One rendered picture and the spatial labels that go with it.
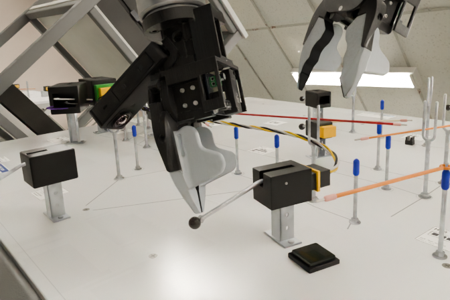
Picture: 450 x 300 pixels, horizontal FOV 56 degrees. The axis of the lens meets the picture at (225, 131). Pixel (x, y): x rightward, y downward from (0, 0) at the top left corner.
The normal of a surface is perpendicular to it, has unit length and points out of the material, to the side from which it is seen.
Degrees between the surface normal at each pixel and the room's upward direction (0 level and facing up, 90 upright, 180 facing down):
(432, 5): 180
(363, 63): 104
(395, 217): 52
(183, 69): 121
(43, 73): 90
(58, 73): 90
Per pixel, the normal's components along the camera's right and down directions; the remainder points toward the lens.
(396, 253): -0.04, -0.97
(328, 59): 0.38, 0.46
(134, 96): 0.64, 0.73
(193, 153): -0.34, 0.04
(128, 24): 0.67, 0.16
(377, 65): 0.51, -0.10
